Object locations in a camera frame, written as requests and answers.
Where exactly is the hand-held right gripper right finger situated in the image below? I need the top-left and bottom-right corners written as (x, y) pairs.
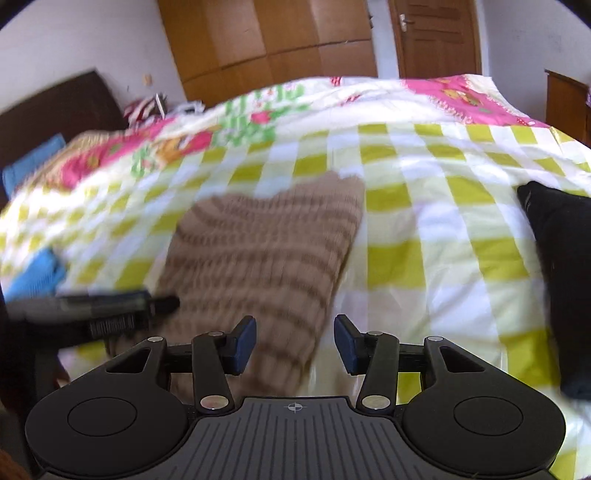
top-left (333, 314), bottom-right (488, 414)

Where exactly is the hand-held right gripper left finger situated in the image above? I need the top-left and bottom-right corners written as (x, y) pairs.
top-left (104, 316), bottom-right (257, 414)

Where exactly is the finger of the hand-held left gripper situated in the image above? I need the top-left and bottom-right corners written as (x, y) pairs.
top-left (55, 289), bottom-right (182, 343)

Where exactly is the tan brown-striped knit sweater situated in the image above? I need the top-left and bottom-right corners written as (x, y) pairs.
top-left (156, 174), bottom-right (366, 398)

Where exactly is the blue knit garment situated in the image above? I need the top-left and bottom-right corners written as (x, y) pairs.
top-left (2, 247), bottom-right (70, 302)

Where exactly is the blue pillow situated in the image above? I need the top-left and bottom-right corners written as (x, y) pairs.
top-left (2, 134), bottom-right (66, 193)

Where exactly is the green checked floral quilt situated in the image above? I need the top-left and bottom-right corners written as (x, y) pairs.
top-left (0, 74), bottom-right (591, 480)

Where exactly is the black garment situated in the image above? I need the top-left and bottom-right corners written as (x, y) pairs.
top-left (516, 181), bottom-right (591, 400)

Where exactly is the wooden wardrobe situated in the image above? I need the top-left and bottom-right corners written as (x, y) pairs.
top-left (157, 0), bottom-right (380, 108)

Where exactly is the wooden door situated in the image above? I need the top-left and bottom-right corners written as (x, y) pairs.
top-left (388, 0), bottom-right (484, 79)

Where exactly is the wooden cabinet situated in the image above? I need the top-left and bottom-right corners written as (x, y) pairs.
top-left (544, 69), bottom-right (591, 145)

